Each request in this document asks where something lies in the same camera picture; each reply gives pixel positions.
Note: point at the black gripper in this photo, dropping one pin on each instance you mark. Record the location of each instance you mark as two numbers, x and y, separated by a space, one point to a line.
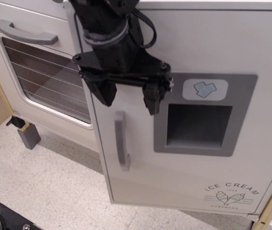
119 35

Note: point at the white toy fridge door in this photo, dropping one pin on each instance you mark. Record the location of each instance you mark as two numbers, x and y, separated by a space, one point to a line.
195 36

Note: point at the grey ice dispenser panel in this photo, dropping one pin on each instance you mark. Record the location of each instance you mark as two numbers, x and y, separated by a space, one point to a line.
203 114

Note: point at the white toy kitchen cabinet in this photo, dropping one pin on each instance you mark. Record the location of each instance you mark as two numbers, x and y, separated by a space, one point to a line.
175 95

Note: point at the white toy oven door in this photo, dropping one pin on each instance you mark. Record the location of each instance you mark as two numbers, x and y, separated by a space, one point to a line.
41 82

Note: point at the grey kitchen leg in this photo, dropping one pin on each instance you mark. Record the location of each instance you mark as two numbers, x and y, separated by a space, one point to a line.
30 137

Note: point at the grey oven knob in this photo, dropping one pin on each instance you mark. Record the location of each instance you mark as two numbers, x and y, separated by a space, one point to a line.
58 1

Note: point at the grey fridge door handle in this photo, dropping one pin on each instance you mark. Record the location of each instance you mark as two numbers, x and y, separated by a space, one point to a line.
120 136

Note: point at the black clamp bracket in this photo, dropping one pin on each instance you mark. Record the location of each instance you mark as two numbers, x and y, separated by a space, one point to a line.
17 122

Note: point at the grey oven door handle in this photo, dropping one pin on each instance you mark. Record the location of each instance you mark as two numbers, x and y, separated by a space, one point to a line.
44 38

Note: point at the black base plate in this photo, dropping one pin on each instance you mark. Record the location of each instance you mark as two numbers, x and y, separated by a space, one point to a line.
15 221

